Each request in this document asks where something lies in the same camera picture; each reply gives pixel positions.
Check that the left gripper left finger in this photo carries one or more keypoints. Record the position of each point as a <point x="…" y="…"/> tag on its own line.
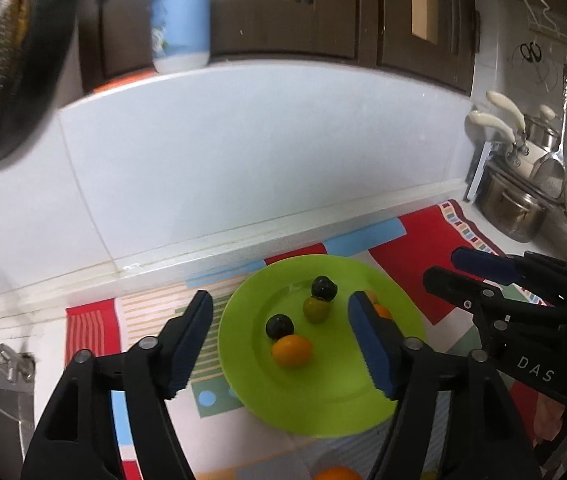
<point x="76" y="435"/>

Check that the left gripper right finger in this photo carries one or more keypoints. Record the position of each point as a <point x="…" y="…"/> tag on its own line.
<point x="484" y="436"/>

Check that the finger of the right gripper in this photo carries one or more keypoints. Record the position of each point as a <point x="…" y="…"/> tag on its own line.
<point x="545" y="276"/>
<point x="473" y="294"/>

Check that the orange tangerine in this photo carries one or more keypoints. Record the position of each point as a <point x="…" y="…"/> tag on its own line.
<point x="382" y="311"/>

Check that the dark plum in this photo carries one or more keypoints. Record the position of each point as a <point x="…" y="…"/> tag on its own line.
<point x="324" y="289"/>
<point x="279" y="326"/>

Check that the large orange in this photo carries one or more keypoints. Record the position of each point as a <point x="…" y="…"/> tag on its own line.
<point x="338" y="473"/>

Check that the green citrus fruit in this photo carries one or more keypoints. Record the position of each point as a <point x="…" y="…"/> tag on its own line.
<point x="316" y="310"/>

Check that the small orange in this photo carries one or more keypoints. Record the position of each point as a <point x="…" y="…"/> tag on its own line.
<point x="292" y="351"/>

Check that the steel pot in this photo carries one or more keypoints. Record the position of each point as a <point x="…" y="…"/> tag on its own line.
<point x="512" y="211"/>

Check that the metal skimmer ladle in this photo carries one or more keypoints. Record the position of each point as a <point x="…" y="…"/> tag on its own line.
<point x="549" y="172"/>

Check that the chrome faucet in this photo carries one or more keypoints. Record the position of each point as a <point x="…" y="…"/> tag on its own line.
<point x="17" y="364"/>

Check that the colourful patchwork tablecloth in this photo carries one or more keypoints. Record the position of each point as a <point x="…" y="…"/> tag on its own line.
<point x="220" y="437"/>

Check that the green plate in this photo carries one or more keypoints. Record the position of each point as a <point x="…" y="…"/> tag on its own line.
<point x="333" y="394"/>

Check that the black scissors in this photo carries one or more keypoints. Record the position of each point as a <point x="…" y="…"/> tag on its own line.
<point x="531" y="52"/>

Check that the dark wooden cabinet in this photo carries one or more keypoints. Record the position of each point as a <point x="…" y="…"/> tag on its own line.
<point x="430" y="39"/>

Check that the blue white bottle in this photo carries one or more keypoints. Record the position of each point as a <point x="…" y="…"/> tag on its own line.
<point x="180" y="33"/>

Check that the black frying pan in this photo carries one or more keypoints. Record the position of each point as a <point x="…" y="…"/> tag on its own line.
<point x="43" y="52"/>

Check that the cream pan handle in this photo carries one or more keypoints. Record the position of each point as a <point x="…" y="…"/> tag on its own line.
<point x="500" y="100"/>
<point x="487" y="120"/>

